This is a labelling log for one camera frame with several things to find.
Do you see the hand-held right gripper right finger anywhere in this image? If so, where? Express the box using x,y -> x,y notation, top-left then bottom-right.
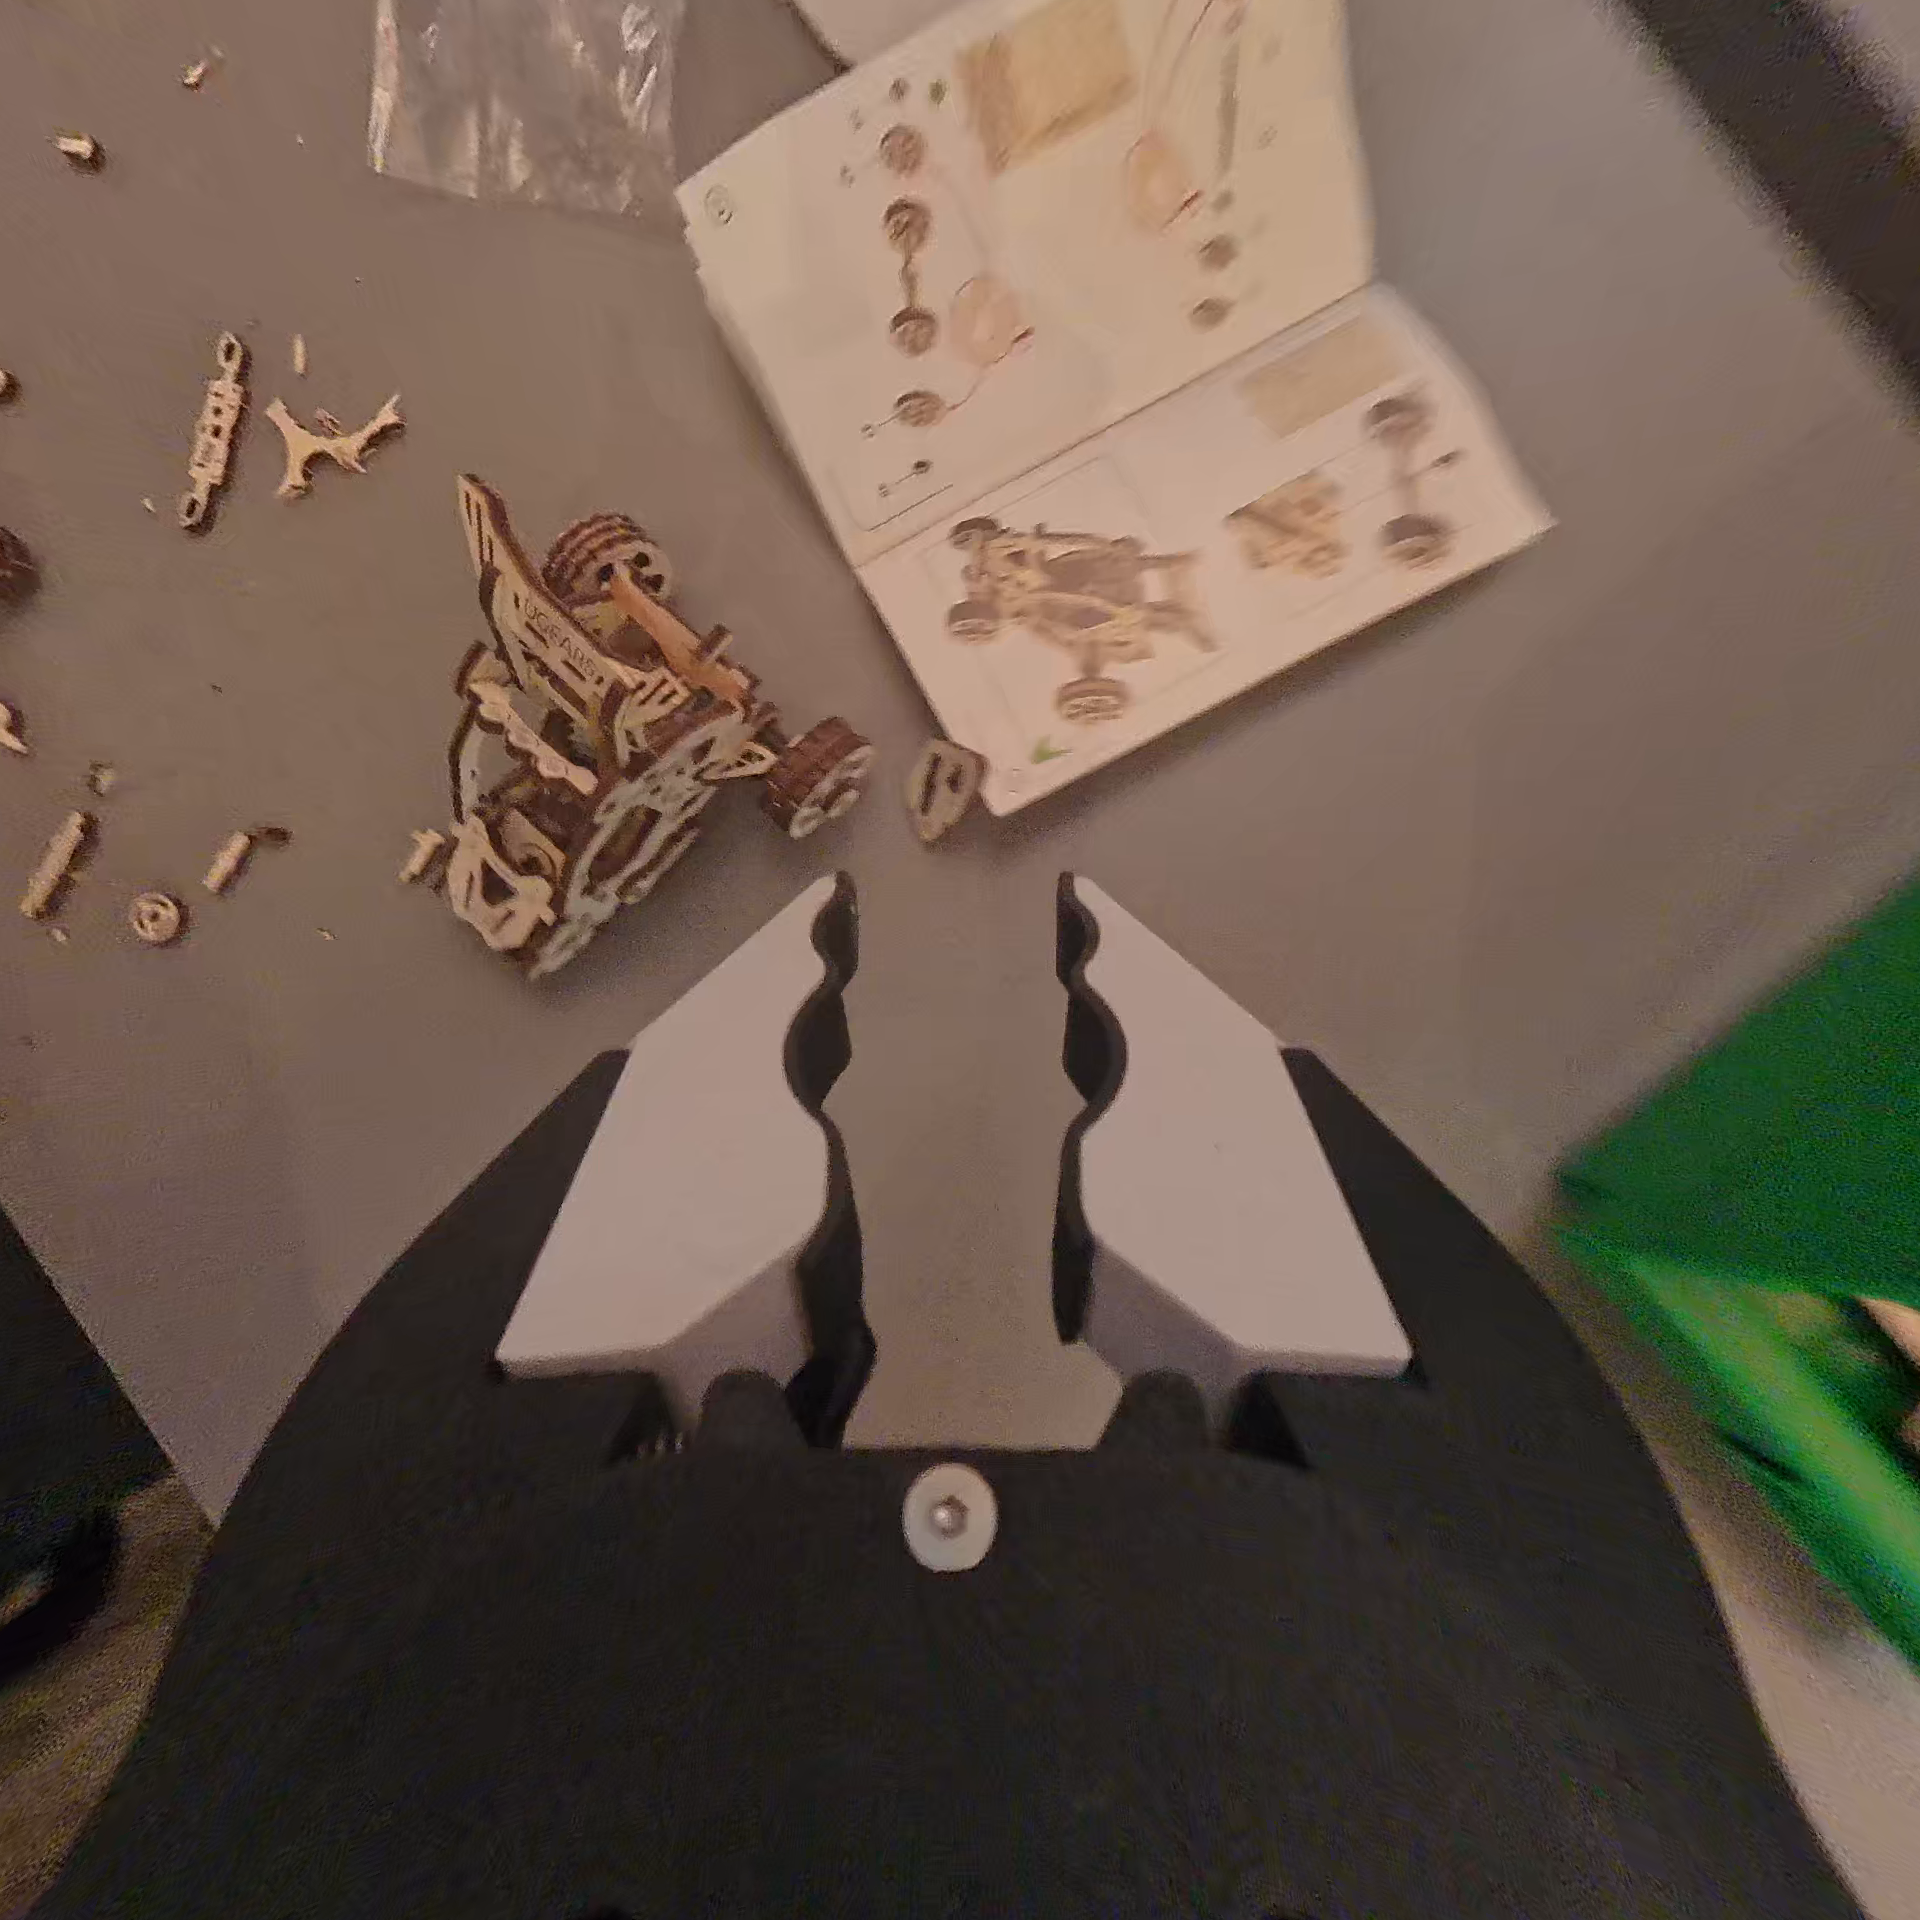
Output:
1048,873 -> 1415,1384

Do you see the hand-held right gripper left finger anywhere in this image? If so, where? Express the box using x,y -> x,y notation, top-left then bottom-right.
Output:
496,873 -> 875,1448

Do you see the slotted wooden link bar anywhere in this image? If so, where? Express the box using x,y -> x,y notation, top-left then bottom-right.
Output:
176,333 -> 251,534

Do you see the wooden model buggy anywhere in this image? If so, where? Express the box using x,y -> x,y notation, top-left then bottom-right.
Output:
402,471 -> 875,981

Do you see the pale plywood parts sheet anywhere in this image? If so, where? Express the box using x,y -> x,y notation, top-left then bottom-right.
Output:
1850,1288 -> 1920,1442

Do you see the oval wooden part with holes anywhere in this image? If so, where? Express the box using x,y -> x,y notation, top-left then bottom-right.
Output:
902,738 -> 990,840

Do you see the green plastic bin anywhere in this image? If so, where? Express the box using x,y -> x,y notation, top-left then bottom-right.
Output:
1552,884 -> 1920,1665

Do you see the branch-shaped plywood scrap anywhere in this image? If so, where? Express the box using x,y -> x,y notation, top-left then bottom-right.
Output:
267,393 -> 407,500

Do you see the assembly instruction booklet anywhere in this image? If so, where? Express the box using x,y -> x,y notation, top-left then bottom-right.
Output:
673,0 -> 1555,817

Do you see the clear plastic bag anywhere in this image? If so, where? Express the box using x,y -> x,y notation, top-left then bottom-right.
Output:
368,0 -> 683,218

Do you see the wooden chain-pattern strip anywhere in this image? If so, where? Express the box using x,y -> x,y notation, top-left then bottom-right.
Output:
18,808 -> 95,920

